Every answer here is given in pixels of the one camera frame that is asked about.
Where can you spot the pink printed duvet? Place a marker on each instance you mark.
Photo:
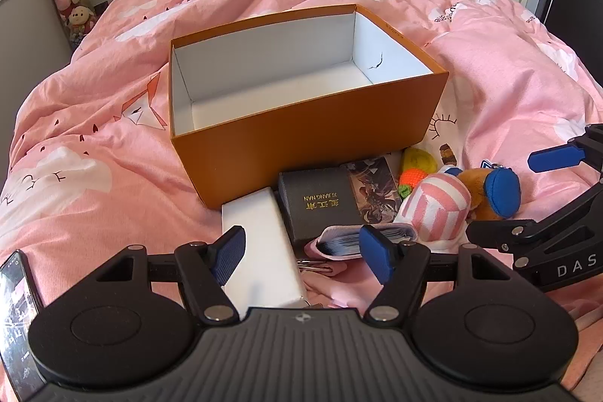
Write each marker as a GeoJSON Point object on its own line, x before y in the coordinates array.
{"type": "Point", "coordinates": [94, 124]}

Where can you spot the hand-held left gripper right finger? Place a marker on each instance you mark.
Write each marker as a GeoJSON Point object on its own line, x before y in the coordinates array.
{"type": "Point", "coordinates": [377, 253]}

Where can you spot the illustrated card pack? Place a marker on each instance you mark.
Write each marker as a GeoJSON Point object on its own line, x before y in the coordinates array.
{"type": "Point", "coordinates": [374, 190]}

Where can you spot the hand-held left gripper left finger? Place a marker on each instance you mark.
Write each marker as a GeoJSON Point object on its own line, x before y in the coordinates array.
{"type": "Point", "coordinates": [228, 255]}

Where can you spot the pink card holder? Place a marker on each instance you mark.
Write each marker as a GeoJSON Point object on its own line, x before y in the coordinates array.
{"type": "Point", "coordinates": [339, 243]}

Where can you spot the orange crochet carrot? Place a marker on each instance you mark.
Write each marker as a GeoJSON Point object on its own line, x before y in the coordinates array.
{"type": "Point", "coordinates": [411, 177]}

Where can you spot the pink striped plush toy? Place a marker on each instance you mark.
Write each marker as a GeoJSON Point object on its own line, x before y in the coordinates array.
{"type": "Point", "coordinates": [438, 204]}

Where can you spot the orange cardboard box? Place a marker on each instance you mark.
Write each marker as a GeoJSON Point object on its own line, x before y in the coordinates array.
{"type": "Point", "coordinates": [306, 138]}

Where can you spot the brown and blue plush toy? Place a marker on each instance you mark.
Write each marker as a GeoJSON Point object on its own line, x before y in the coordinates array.
{"type": "Point", "coordinates": [504, 195]}

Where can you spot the black smartphone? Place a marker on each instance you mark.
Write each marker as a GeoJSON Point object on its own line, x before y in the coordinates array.
{"type": "Point", "coordinates": [19, 312]}

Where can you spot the white foam block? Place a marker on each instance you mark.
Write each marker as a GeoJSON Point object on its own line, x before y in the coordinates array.
{"type": "Point", "coordinates": [264, 251]}

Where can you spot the yellow crochet toy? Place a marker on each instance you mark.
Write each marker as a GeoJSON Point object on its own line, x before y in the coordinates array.
{"type": "Point", "coordinates": [421, 159]}

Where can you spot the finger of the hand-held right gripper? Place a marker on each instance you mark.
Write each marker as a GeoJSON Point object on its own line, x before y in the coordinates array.
{"type": "Point", "coordinates": [556, 158]}
{"type": "Point", "coordinates": [509, 232]}

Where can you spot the small black box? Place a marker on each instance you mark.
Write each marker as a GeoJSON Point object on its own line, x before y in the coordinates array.
{"type": "Point", "coordinates": [315, 204]}

